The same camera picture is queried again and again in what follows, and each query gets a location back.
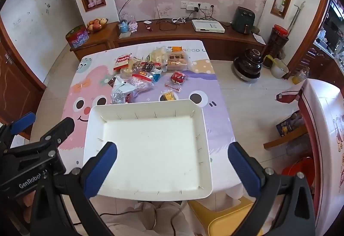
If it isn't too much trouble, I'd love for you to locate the white cloth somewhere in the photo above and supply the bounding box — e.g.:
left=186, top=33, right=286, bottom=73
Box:
left=101, top=200, right=194, bottom=236

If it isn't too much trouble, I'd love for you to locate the brown basket with red lid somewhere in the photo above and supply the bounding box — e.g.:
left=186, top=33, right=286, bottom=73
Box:
left=264, top=24, right=290, bottom=68

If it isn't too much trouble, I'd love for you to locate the black floor cable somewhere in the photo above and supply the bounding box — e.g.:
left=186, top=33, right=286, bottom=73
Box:
left=99, top=202, right=184, bottom=236

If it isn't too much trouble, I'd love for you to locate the yellow oil bottle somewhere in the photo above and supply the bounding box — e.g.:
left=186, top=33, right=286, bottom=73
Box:
left=292, top=68, right=310, bottom=85

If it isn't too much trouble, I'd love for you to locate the clear bag of pale pastries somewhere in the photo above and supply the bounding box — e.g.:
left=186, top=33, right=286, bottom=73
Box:
left=149, top=47, right=167, bottom=65

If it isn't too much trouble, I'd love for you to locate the blue yellow box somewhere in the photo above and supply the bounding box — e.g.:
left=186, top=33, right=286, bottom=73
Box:
left=276, top=110, right=305, bottom=138

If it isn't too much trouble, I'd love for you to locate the dark brown ceramic pot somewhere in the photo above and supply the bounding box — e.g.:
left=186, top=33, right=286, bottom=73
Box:
left=233, top=48, right=263, bottom=83

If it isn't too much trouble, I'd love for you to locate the dark green air fryer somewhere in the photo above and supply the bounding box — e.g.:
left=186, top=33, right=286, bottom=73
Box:
left=232, top=6, right=255, bottom=35

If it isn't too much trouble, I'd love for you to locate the red white bag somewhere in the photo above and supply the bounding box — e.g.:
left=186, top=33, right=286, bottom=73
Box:
left=276, top=85, right=305, bottom=104

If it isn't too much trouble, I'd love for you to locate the clear bag of brown bread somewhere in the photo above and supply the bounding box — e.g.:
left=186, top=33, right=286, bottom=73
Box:
left=164, top=51, right=191, bottom=72

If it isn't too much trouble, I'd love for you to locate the clear pink snack packet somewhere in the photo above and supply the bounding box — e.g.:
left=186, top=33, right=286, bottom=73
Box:
left=129, top=76, right=155, bottom=97

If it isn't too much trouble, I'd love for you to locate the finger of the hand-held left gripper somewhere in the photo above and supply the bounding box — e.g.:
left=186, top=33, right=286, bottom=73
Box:
left=5, top=112, right=36, bottom=136
left=40, top=117, right=75, bottom=151

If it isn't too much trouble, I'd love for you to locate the yellow plastic stool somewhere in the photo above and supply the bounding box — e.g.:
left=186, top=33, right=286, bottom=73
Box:
left=187, top=196, right=264, bottom=236

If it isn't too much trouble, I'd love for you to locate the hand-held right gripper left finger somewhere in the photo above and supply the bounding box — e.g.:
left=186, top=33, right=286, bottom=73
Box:
left=30, top=141, right=118, bottom=236

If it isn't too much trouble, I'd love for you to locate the wooden door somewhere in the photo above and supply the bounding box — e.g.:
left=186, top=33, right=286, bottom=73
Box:
left=0, top=18, right=47, bottom=140

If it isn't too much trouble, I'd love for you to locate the white set-top box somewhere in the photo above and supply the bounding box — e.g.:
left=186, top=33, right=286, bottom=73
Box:
left=191, top=19, right=226, bottom=34

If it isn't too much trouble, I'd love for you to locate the fruit bowl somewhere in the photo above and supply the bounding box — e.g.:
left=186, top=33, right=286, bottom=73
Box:
left=86, top=18, right=108, bottom=32

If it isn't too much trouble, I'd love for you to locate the wooden glass cabinet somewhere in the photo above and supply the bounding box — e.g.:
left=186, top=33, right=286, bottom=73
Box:
left=312, top=0, right=344, bottom=64

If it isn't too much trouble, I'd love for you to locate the white wall power strip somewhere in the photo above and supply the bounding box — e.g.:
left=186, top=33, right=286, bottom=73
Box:
left=181, top=1, right=211, bottom=11

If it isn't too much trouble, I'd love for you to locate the red plastic stool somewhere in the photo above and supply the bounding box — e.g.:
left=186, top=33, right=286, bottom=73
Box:
left=282, top=157, right=314, bottom=186

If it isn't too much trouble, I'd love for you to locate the silver snack packet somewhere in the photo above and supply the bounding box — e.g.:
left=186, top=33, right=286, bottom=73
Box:
left=111, top=82, right=135, bottom=104

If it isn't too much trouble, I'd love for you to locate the wooden television cabinet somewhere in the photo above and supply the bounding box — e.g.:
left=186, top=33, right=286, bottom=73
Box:
left=69, top=19, right=267, bottom=61

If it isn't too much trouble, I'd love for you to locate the white printed furniture cover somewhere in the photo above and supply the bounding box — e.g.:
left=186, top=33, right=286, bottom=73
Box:
left=298, top=78, right=344, bottom=229

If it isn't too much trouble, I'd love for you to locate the red white striped snack packet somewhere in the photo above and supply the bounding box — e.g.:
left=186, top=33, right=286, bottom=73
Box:
left=113, top=54, right=133, bottom=71

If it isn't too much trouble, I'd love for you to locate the clear yellowish snack bag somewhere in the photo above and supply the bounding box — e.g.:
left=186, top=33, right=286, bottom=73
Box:
left=120, top=56, right=140, bottom=78

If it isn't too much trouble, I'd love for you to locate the white yellow bucket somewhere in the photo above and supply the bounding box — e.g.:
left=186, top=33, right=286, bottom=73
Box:
left=265, top=54, right=290, bottom=80

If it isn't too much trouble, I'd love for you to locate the blue snow globe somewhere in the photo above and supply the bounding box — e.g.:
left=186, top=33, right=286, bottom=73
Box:
left=118, top=19, right=130, bottom=34

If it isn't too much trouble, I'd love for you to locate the yellow black snack packet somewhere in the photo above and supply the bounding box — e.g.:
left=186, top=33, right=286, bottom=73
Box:
left=160, top=91, right=178, bottom=102

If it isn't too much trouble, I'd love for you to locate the thin black cable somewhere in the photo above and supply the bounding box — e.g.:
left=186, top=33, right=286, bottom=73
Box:
left=158, top=19, right=178, bottom=31

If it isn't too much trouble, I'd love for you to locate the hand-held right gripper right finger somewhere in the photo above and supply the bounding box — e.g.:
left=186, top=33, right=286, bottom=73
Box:
left=227, top=142, right=315, bottom=236

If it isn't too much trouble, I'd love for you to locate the red blue printed tin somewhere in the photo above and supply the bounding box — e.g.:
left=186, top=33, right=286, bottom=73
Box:
left=66, top=25, right=90, bottom=49

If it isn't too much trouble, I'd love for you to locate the white plastic tray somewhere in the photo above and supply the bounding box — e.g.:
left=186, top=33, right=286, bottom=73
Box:
left=83, top=99, right=213, bottom=202

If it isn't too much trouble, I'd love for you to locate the white paper sheet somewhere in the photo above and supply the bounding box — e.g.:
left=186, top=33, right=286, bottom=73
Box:
left=253, top=33, right=267, bottom=46

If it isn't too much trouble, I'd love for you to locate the red white candy strip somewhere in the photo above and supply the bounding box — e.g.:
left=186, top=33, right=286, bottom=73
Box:
left=163, top=83, right=182, bottom=92

